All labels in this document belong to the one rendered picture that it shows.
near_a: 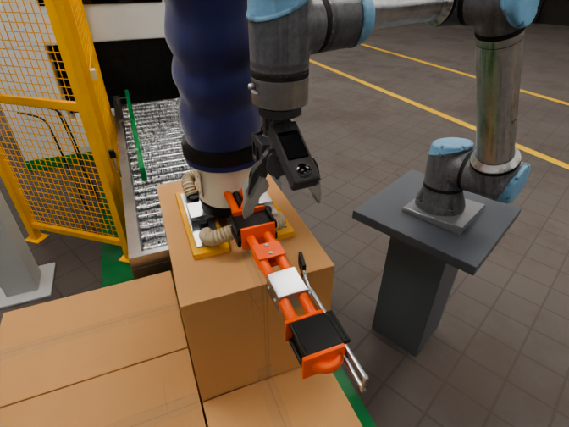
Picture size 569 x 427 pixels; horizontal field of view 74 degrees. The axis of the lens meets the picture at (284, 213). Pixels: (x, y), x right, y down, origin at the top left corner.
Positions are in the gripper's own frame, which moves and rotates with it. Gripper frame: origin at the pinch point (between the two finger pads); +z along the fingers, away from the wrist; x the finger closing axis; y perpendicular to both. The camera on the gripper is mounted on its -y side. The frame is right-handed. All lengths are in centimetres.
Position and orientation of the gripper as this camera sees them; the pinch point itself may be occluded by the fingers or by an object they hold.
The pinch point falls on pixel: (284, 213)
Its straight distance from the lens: 70.3
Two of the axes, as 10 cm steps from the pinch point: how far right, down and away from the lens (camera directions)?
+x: -9.3, 2.1, -3.0
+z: 0.0, 8.2, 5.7
